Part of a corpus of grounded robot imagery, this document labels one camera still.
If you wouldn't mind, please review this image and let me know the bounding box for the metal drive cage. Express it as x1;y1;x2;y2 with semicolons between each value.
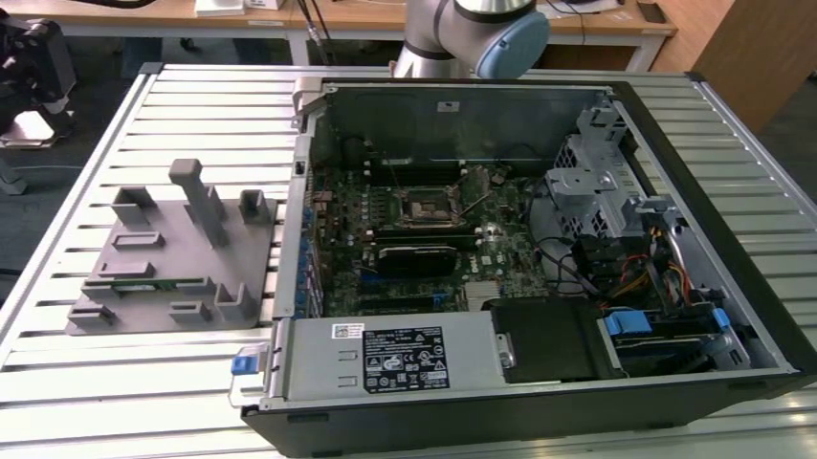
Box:
541;107;648;240

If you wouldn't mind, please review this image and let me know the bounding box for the metal socket cover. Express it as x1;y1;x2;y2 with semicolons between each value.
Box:
453;164;497;215

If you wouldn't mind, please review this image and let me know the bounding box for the thin wire locking lever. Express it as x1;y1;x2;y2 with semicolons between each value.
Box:
380;147;406;191

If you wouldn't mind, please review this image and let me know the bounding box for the black graphics card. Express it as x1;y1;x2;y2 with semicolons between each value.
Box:
374;243;460;279

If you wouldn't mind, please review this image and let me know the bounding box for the silver metal support bar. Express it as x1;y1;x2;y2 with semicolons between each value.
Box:
628;195;723;307

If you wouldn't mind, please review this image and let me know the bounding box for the silver chipset heat sink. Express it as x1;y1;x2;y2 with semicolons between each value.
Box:
464;280;509;310

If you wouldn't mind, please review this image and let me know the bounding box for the coloured power wire bundle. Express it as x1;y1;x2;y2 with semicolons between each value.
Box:
599;227;698;310

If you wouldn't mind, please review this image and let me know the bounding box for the grey metal foot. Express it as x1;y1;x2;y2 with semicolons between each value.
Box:
0;152;31;197

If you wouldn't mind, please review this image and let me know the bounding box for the wooden desk white frame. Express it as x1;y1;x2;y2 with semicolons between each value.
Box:
284;0;679;73
0;0;293;40

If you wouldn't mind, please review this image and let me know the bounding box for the green RAM stick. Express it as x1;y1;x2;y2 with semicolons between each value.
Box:
109;278;208;294

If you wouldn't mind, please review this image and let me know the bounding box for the black plastic shroud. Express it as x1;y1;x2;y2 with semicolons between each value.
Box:
488;295;627;384

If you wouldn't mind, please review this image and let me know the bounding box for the blue disk carrier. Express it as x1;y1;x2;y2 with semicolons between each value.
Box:
599;305;734;379

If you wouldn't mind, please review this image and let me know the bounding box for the CPU socket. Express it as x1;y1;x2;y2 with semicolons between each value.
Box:
396;186;465;227

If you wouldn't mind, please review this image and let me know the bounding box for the grey parts rack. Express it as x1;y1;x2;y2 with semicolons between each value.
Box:
63;157;281;337

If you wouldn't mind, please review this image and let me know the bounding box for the black PC case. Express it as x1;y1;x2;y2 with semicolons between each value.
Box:
241;76;817;459

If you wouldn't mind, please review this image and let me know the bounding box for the wooden cabinet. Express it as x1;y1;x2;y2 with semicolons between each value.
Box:
651;0;817;134

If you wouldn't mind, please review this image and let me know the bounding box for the large white box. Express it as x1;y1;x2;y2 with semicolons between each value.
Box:
194;0;249;18

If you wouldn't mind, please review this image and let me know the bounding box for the black expansion slot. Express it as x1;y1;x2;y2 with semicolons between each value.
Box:
356;295;448;311

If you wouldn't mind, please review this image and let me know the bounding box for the silver power supply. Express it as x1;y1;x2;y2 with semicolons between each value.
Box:
272;313;508;402

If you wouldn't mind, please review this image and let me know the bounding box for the green motherboard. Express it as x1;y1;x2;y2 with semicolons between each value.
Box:
306;160;552;319

